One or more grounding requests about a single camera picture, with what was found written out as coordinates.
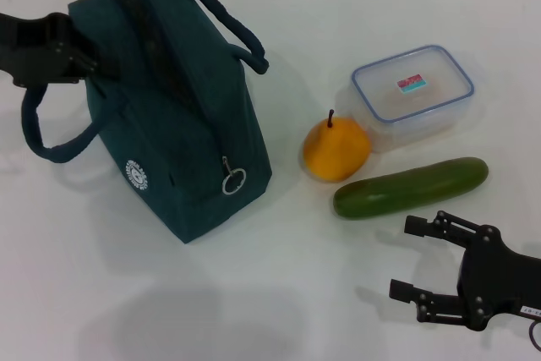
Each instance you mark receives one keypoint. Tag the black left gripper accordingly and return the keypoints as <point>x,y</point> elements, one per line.
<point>38,52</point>

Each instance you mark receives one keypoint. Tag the orange yellow pear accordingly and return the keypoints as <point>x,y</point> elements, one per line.
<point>334,149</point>

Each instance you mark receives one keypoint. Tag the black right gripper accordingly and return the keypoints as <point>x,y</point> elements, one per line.
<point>498,280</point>

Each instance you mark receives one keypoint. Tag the green cucumber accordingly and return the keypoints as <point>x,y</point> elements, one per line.
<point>406,189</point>

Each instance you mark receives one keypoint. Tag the dark teal insulated lunch bag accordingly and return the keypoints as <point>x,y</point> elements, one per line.
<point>169,124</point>

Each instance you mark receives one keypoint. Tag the clear blue-rimmed food box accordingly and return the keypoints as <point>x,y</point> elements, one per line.
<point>380,82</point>

